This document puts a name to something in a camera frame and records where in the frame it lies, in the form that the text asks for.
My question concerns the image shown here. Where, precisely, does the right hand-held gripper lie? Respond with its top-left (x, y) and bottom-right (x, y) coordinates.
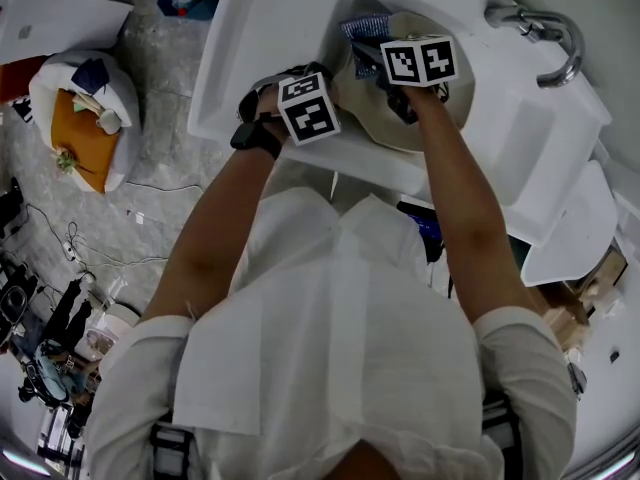
top-left (351, 34), bottom-right (459, 125)

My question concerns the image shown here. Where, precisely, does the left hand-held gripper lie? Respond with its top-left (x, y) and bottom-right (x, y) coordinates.
top-left (236, 61), bottom-right (343, 147)

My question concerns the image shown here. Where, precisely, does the blue scrubbing sponge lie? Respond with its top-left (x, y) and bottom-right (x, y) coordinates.
top-left (339, 12), bottom-right (394, 80)

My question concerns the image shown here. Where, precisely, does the beige frying pan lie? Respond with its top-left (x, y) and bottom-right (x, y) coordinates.
top-left (332, 10), bottom-right (476, 154)

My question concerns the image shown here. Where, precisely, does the person's left forearm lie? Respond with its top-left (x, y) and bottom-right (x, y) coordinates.
top-left (142, 150), bottom-right (277, 325)

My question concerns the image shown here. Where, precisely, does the person's right forearm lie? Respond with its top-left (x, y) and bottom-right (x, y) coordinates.
top-left (414, 85), bottom-right (544, 322)

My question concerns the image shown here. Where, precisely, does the person's left hand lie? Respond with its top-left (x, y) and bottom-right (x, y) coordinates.
top-left (255, 83), bottom-right (284, 126)

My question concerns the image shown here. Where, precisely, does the white washbasin cabinet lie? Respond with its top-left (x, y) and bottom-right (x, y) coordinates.
top-left (187, 0), bottom-right (614, 249)

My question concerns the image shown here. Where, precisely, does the black phone with blue screen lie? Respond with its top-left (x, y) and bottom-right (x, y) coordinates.
top-left (399, 194), bottom-right (447, 265)

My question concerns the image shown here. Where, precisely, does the white bag with orange contents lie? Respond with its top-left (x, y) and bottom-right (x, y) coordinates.
top-left (28, 50), bottom-right (142, 196)

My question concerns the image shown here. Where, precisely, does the chrome faucet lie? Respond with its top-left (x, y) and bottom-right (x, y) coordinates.
top-left (483, 3), bottom-right (587, 89)

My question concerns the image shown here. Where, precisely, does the small white cup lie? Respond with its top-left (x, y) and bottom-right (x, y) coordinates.
top-left (96, 108), bottom-right (123, 135)

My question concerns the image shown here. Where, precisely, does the orange cushion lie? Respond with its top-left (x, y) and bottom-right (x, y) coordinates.
top-left (49, 88), bottom-right (122, 196)

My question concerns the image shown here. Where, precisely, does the white shirt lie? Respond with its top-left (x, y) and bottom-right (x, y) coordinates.
top-left (84, 187), bottom-right (579, 480)

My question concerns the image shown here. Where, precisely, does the dried plant sprig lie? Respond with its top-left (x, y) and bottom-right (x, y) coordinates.
top-left (53, 145), bottom-right (82, 174)

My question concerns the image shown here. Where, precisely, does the white flat panel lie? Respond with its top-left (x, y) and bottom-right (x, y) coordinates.
top-left (0, 0), bottom-right (136, 65)

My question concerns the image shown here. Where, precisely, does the white ceramic basin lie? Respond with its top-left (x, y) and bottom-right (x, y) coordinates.
top-left (521, 160), bottom-right (619, 287)

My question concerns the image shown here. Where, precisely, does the red-orange board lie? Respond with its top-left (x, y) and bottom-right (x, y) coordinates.
top-left (0, 55), bottom-right (52, 105)

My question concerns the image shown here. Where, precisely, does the cardboard box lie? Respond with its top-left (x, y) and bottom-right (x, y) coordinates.
top-left (541, 247), bottom-right (629, 340)

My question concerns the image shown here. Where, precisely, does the black harness strap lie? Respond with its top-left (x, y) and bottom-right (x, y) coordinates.
top-left (149, 419), bottom-right (194, 480)
top-left (481, 392), bottom-right (524, 470)

